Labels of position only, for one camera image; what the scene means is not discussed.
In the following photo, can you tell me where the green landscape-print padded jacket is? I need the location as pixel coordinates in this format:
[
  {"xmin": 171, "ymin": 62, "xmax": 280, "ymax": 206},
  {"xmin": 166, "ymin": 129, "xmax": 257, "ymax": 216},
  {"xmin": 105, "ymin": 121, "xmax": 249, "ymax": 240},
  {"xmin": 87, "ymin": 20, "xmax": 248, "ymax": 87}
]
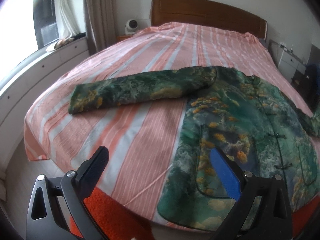
[{"xmin": 68, "ymin": 66, "xmax": 319, "ymax": 230}]

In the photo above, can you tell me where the orange red fuzzy blanket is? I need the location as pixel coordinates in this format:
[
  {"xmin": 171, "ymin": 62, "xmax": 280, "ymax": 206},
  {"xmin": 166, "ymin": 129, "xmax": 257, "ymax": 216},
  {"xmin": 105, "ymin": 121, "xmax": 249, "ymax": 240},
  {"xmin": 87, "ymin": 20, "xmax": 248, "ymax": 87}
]
[{"xmin": 84, "ymin": 187, "xmax": 154, "ymax": 240}]

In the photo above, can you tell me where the pink white striped bed sheet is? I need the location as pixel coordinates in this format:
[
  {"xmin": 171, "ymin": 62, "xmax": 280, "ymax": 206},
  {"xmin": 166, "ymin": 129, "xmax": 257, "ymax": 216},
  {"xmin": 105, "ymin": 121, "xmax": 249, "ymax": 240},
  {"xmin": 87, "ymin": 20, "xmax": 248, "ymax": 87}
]
[{"xmin": 24, "ymin": 22, "xmax": 319, "ymax": 231}]

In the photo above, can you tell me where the white window bench cabinet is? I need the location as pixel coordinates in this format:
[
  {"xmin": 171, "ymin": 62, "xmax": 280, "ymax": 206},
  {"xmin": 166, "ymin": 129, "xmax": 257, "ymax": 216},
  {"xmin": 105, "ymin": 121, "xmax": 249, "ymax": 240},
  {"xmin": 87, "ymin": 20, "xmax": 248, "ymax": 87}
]
[{"xmin": 1, "ymin": 37, "xmax": 89, "ymax": 179}]

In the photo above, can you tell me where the white drawer desk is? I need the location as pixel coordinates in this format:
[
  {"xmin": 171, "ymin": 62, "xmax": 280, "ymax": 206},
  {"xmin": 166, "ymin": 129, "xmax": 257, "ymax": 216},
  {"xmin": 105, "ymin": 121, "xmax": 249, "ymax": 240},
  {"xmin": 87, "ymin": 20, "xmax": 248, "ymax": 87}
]
[{"xmin": 268, "ymin": 40, "xmax": 306, "ymax": 83}]

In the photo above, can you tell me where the striped cushion on window bench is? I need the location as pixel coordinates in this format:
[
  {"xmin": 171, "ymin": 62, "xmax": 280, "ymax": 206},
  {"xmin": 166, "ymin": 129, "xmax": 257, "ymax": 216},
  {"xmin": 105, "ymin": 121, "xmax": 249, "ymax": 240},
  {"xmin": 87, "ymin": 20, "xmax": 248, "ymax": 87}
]
[{"xmin": 54, "ymin": 37, "xmax": 74, "ymax": 49}]

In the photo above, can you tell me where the wooden bedside table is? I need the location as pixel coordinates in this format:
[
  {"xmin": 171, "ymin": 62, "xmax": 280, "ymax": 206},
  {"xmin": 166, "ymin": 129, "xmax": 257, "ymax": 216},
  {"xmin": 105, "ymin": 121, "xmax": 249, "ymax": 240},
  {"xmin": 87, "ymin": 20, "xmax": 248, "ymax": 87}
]
[{"xmin": 116, "ymin": 35, "xmax": 133, "ymax": 42}]

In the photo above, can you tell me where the small white round fan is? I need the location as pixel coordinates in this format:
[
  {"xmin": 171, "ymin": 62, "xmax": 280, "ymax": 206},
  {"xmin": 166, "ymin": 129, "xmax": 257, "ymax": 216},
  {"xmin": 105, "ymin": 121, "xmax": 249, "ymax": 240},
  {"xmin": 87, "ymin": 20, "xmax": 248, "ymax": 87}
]
[{"xmin": 125, "ymin": 19, "xmax": 138, "ymax": 35}]

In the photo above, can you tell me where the beige brown curtain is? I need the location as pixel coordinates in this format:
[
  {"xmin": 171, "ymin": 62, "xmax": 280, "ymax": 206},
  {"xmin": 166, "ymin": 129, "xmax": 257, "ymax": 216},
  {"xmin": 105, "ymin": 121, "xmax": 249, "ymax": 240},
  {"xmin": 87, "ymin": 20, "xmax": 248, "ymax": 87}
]
[{"xmin": 84, "ymin": 0, "xmax": 116, "ymax": 55}]

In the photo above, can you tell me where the brown wooden headboard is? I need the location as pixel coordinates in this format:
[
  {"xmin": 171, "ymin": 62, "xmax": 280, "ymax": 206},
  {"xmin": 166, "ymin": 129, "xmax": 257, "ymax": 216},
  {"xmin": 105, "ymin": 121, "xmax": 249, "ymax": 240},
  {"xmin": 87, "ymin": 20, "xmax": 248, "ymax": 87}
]
[{"xmin": 150, "ymin": 0, "xmax": 267, "ymax": 40}]

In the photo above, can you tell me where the white sheer curtain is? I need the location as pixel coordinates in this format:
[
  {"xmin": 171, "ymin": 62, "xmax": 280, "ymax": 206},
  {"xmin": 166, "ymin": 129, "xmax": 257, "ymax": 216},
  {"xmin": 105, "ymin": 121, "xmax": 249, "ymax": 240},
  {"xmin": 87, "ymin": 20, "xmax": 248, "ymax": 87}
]
[{"xmin": 54, "ymin": 0, "xmax": 80, "ymax": 39}]

